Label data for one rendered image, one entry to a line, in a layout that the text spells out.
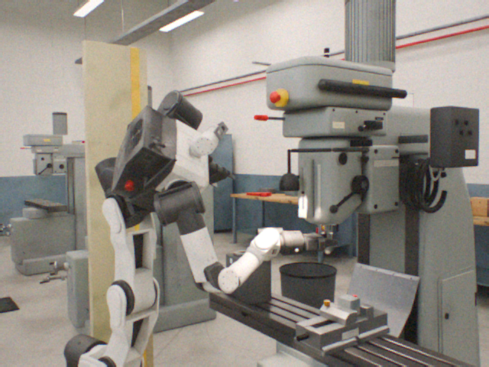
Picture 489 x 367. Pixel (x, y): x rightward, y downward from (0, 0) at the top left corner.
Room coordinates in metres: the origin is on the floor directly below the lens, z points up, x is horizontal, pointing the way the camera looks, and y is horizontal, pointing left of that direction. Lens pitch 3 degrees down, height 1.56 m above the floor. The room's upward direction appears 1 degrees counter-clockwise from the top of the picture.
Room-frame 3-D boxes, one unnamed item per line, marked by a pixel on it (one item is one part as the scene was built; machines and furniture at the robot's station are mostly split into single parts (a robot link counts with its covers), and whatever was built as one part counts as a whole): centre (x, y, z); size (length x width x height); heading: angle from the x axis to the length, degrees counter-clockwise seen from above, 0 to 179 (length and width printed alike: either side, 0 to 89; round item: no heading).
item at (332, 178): (1.69, -0.32, 1.47); 0.21 x 0.19 x 0.32; 37
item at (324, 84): (1.59, -0.43, 1.79); 0.45 x 0.04 x 0.04; 127
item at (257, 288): (2.06, -0.01, 1.01); 0.22 x 0.12 x 0.20; 29
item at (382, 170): (1.80, -0.47, 1.47); 0.24 x 0.19 x 0.26; 37
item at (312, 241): (1.67, -0.22, 1.24); 0.13 x 0.12 x 0.10; 12
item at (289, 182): (1.58, -0.16, 1.47); 0.07 x 0.07 x 0.06
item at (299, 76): (1.70, -0.32, 1.81); 0.47 x 0.26 x 0.16; 127
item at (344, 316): (1.57, -0.33, 1.00); 0.12 x 0.06 x 0.04; 35
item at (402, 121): (1.99, -0.71, 1.66); 0.80 x 0.23 x 0.20; 127
